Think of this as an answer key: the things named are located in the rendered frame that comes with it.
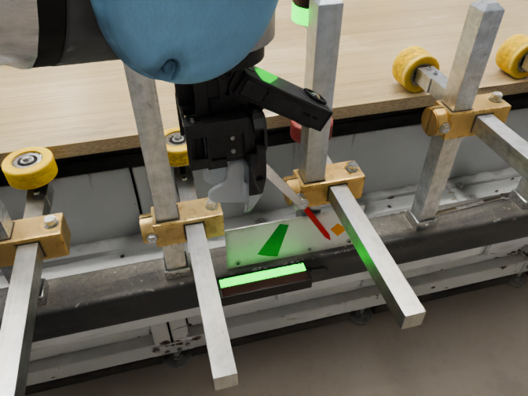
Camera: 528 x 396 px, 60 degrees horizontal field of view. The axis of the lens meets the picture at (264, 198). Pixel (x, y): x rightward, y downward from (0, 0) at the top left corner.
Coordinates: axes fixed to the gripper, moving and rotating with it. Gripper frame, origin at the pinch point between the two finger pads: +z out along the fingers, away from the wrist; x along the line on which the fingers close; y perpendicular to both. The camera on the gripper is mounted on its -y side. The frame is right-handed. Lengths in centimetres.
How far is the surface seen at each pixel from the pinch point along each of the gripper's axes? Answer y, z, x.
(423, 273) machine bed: -67, 81, -39
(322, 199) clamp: -16.0, 15.6, -14.0
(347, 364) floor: -36, 99, -24
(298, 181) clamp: -12.1, 12.0, -15.7
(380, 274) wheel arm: -16.7, 12.9, 5.6
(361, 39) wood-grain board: -45, 9, -62
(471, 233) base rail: -50, 31, -12
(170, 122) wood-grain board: 6.6, 8.8, -35.3
